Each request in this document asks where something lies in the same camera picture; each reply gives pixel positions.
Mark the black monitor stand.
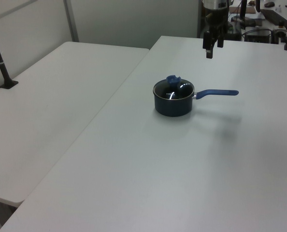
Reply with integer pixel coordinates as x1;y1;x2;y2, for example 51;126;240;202
230;0;257;28

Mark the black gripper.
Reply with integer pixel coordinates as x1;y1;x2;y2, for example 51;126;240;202
202;8;229;59

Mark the glass lid with blue knob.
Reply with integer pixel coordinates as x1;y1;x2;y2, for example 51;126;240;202
154;75;195;101

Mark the grey partition post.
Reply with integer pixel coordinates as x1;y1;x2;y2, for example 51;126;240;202
63;0;80;43

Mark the dark blue saucepan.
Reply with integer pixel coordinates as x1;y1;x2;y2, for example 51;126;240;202
153;79;240;118

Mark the white desk device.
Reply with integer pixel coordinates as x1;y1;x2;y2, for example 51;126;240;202
272;23;287;44

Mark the black camera pole with base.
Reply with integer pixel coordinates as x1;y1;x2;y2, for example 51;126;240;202
0;20;19;90

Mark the black electronics box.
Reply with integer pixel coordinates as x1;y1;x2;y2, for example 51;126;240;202
244;29;273;44

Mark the black keyboard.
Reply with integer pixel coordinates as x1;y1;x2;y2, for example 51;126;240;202
259;8;287;25

